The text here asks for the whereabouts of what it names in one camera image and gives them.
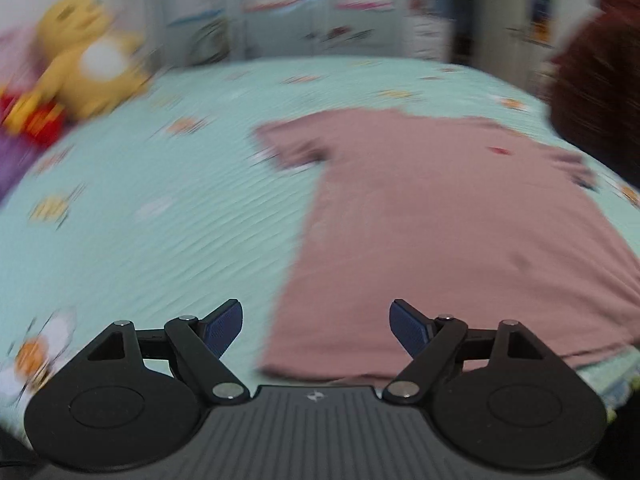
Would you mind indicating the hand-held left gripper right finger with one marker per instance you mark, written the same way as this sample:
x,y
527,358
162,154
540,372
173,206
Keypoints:
x,y
410,327

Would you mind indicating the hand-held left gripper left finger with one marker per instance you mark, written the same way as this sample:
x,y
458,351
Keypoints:
x,y
222,327

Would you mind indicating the pink shirt with red print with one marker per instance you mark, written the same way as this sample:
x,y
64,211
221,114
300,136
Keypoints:
x,y
450,235

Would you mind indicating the bee printed mint bedspread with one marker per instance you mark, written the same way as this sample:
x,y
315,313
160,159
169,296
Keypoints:
x,y
150,200

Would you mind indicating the red plush toy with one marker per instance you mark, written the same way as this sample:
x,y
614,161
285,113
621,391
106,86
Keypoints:
x,y
32,120

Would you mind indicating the white drawer cabinet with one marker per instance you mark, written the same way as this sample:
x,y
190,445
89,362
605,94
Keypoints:
x,y
430,35

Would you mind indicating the yellow plush toy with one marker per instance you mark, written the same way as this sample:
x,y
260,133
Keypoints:
x,y
85,60

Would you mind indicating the sliding door wardrobe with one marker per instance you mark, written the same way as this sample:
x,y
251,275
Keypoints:
x,y
280,25

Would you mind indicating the pink floral headboard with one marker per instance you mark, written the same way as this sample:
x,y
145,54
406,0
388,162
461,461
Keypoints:
x,y
15,55

